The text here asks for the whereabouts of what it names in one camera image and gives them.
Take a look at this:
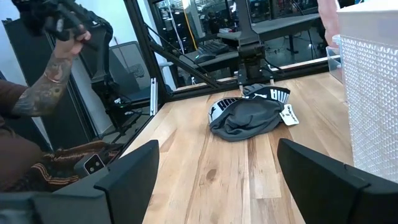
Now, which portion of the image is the white perforated laundry basket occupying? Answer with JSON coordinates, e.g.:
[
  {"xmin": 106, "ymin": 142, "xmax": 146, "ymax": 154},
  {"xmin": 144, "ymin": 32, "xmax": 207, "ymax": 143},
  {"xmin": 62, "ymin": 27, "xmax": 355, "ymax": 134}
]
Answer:
[{"xmin": 336, "ymin": 0, "xmax": 398, "ymax": 184}]

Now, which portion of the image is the medium clear plastic bin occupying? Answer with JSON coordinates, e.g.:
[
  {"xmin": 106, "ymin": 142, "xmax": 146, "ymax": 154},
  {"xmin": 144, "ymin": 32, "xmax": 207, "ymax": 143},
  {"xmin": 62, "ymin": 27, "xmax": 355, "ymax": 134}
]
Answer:
[{"xmin": 325, "ymin": 34, "xmax": 345, "ymax": 83}]

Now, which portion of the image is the grey mesh office chair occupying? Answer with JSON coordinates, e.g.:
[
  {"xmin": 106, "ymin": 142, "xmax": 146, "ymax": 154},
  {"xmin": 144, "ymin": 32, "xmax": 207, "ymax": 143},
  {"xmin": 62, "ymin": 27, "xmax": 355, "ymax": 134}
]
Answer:
[{"xmin": 99, "ymin": 40, "xmax": 153, "ymax": 105}]

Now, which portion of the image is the pink cloth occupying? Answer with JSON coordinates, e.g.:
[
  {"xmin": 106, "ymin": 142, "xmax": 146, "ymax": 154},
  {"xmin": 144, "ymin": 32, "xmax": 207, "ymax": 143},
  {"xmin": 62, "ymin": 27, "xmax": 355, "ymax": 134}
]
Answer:
[{"xmin": 317, "ymin": 0, "xmax": 341, "ymax": 48}]

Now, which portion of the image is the yellow cable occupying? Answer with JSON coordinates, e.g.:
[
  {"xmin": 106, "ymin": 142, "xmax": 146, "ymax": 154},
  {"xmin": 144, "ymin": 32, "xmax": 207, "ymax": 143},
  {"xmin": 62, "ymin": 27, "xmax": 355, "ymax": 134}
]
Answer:
[{"xmin": 183, "ymin": 7, "xmax": 198, "ymax": 50}]

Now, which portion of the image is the dark desk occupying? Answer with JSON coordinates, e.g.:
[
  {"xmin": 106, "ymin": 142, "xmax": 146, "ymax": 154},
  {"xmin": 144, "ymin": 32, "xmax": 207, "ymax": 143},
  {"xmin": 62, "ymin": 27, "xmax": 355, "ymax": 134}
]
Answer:
[{"xmin": 178, "ymin": 40, "xmax": 242, "ymax": 71}]

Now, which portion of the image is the silver aluminium bracket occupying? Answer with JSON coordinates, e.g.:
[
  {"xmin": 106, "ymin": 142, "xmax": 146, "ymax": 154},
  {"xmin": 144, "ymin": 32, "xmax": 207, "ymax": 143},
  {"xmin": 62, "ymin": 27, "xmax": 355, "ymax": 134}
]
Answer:
[{"xmin": 149, "ymin": 77, "xmax": 158, "ymax": 116}]

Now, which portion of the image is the white paper tag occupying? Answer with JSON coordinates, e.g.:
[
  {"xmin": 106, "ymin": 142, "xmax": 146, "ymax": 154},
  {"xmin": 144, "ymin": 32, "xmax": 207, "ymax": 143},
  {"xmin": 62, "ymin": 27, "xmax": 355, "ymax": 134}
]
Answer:
[{"xmin": 279, "ymin": 104, "xmax": 300, "ymax": 127}]

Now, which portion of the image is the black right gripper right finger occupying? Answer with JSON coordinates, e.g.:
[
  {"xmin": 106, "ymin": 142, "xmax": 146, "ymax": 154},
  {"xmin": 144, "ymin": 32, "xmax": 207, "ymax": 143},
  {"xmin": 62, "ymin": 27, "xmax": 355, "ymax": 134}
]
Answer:
[{"xmin": 277, "ymin": 138, "xmax": 398, "ymax": 224}]

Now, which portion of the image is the dark grey Puma underwear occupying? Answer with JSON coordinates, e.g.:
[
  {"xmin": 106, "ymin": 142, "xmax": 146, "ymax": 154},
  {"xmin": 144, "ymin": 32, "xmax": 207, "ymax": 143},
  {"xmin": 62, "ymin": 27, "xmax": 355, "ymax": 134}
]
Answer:
[{"xmin": 207, "ymin": 83, "xmax": 292, "ymax": 143}]

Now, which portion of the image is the grey desk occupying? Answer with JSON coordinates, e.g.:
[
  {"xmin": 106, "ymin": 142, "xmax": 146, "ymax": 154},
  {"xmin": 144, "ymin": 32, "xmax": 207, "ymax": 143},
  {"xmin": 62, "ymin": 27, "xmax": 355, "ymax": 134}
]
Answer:
[{"xmin": 217, "ymin": 12, "xmax": 323, "ymax": 60}]

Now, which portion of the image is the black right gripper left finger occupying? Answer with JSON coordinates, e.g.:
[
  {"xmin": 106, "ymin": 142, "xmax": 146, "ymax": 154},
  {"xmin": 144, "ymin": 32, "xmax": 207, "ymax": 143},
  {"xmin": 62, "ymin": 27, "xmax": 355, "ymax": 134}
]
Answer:
[{"xmin": 0, "ymin": 139, "xmax": 160, "ymax": 224}]

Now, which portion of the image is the black keyboard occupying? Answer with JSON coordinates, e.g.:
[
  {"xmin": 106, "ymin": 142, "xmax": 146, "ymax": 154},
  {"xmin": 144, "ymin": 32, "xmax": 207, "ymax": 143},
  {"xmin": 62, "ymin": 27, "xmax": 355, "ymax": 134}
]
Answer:
[{"xmin": 198, "ymin": 41, "xmax": 231, "ymax": 59}]

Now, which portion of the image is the black upright panel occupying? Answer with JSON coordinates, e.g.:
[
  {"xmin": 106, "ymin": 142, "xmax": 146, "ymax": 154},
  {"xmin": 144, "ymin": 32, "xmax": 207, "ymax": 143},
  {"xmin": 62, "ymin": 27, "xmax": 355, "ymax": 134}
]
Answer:
[{"xmin": 1, "ymin": 17, "xmax": 114, "ymax": 150}]

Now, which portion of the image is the person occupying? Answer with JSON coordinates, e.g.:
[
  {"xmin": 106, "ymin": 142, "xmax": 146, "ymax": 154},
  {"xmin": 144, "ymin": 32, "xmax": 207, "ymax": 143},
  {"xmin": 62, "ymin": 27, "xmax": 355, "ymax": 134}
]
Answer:
[{"xmin": 0, "ymin": 79, "xmax": 123, "ymax": 193}]

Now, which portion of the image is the person's forearm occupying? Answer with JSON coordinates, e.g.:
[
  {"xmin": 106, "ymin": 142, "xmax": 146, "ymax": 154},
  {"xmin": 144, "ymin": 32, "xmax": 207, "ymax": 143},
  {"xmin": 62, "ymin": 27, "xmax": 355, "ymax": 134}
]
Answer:
[{"xmin": 11, "ymin": 51, "xmax": 75, "ymax": 118}]

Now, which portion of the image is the grey device white face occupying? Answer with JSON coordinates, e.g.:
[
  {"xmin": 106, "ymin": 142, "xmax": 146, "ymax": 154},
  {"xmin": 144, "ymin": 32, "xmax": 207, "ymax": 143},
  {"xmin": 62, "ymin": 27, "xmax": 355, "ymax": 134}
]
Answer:
[{"xmin": 73, "ymin": 152, "xmax": 106, "ymax": 179}]

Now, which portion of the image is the black computer mouse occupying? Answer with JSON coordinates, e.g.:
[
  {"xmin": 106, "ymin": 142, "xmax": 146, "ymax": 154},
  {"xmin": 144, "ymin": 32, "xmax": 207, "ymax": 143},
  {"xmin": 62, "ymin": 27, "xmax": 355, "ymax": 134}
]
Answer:
[{"xmin": 193, "ymin": 52, "xmax": 216, "ymax": 64}]

